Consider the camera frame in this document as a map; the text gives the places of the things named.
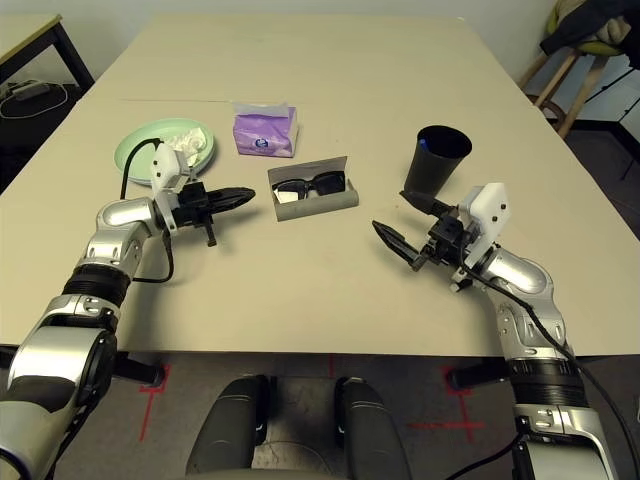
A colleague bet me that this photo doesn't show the black cup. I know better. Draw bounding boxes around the black cup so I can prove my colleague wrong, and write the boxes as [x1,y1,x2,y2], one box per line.
[403,124,474,199]

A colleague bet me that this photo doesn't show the purple tissue pack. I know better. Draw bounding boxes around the purple tissue pack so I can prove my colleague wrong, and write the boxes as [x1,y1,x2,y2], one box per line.
[231,99,301,159]

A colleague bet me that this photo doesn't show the grey robot left leg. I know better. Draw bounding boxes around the grey robot left leg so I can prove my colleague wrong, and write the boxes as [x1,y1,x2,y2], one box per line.
[185,374,271,480]

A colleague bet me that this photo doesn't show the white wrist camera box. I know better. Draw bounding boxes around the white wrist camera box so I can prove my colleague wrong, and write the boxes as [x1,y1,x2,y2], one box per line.
[457,182,511,266]
[149,143,194,236]

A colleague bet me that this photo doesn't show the grey robot leg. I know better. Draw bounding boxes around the grey robot leg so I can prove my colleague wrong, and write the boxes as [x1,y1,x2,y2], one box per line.
[334,377,414,480]
[185,374,271,480]

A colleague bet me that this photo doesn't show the wooden stool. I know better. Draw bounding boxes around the wooden stool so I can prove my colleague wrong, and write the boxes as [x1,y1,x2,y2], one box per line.
[518,44,611,140]

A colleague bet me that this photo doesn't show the white tissue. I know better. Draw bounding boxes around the white tissue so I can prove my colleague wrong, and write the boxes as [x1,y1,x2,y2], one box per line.
[159,127,207,166]

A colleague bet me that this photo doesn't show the grey glasses case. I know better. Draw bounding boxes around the grey glasses case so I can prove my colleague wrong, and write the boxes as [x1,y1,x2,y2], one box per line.
[266,155,361,223]

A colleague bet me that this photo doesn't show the black table foot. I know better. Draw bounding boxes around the black table foot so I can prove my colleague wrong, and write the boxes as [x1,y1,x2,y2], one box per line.
[0,344,166,386]
[449,357,511,390]

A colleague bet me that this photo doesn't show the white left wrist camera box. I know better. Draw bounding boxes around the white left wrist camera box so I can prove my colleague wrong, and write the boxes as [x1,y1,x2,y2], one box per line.
[149,143,194,236]

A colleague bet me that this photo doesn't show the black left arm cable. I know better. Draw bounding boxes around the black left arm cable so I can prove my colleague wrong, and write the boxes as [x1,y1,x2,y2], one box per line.
[119,138,176,284]

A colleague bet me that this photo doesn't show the grey power adapter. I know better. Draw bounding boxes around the grey power adapter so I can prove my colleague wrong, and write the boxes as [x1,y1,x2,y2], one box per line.
[9,80,49,99]

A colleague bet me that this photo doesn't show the grey robot right leg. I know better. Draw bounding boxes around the grey robot right leg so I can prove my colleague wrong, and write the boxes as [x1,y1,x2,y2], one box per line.
[334,377,414,480]

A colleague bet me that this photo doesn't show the light green plate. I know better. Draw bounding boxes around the light green plate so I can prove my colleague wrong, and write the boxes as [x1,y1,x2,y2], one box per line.
[113,117,220,185]

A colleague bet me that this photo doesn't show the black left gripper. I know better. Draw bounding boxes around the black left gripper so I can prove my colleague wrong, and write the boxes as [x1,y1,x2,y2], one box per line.
[171,181,257,248]

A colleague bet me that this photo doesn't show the yellow-green seat cushion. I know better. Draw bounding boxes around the yellow-green seat cushion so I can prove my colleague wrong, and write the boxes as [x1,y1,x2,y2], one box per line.
[547,4,626,57]

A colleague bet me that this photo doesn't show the black sunglasses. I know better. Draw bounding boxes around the black sunglasses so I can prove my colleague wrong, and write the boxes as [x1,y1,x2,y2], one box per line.
[271,169,347,203]

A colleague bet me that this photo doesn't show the beige side table black frame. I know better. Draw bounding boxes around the beige side table black frame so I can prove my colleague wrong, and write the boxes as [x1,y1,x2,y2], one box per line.
[0,13,96,91]

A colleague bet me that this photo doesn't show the light blue plate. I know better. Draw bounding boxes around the light blue plate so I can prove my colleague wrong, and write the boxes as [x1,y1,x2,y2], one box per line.
[119,149,220,188]

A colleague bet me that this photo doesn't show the thin white cable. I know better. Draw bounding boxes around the thin white cable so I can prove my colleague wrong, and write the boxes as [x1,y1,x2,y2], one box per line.
[0,82,69,119]

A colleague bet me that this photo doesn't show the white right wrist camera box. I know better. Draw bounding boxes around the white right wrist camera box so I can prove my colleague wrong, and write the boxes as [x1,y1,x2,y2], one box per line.
[457,182,511,266]

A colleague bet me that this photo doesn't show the beige cloth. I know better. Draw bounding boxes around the beige cloth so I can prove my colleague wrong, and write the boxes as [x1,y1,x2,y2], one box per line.
[594,14,632,44]

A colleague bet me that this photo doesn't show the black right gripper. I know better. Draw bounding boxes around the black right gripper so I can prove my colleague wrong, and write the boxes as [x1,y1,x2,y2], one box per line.
[371,191,474,272]

